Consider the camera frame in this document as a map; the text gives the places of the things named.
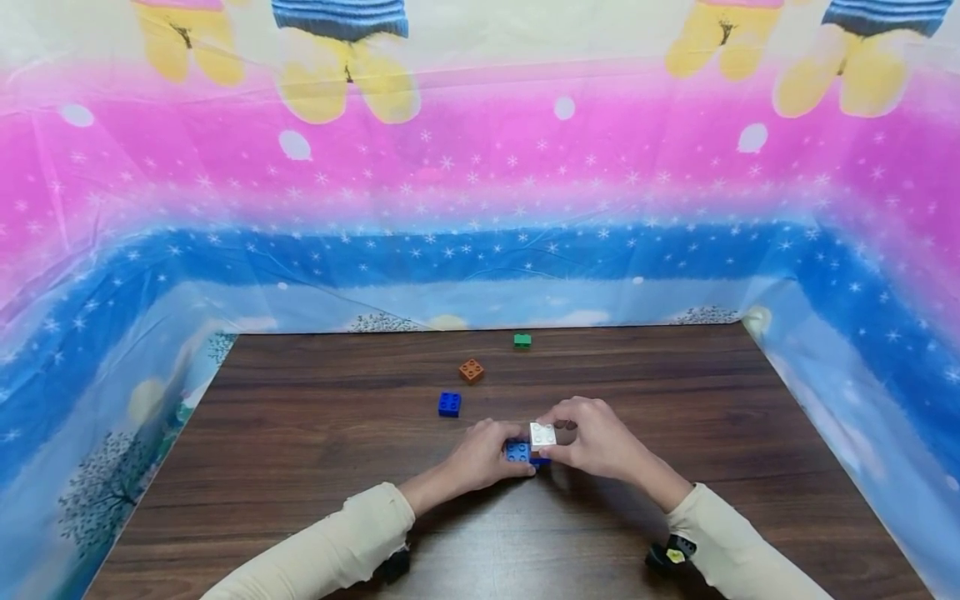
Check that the person's right hand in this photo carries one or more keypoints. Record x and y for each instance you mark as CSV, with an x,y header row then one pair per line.
x,y
605,442

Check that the person's left forearm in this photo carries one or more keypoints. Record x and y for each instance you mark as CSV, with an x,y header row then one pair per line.
x,y
335,545

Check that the green toy brick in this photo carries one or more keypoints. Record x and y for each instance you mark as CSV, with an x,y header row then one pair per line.
x,y
522,341

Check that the blue square toy brick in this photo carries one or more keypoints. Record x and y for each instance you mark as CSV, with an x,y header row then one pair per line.
x,y
449,405

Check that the person's left index finger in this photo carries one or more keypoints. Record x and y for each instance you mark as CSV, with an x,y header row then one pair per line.
x,y
508,430

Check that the person's left thumb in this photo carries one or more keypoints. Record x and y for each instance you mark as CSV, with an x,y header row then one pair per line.
x,y
519,470

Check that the black wrist band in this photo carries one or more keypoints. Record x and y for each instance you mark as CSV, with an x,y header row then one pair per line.
x,y
670,556
394,566

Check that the person's right index finger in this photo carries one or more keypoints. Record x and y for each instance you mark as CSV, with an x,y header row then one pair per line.
x,y
559,411

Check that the person's right forearm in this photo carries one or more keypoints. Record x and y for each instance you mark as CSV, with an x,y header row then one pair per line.
x,y
731,542

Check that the person's right thumb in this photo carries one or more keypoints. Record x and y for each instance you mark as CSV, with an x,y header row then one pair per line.
x,y
559,453

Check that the dark blue toy brick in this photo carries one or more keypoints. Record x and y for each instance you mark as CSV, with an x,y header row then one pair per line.
x,y
539,460

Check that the orange toy brick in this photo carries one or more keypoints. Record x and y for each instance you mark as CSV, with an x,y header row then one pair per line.
x,y
471,372

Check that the person's left hand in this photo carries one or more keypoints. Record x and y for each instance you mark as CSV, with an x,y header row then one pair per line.
x,y
477,459

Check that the light blue toy brick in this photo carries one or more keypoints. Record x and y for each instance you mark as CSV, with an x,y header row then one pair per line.
x,y
517,452

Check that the white toy brick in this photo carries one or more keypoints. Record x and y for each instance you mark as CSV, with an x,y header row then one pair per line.
x,y
542,436

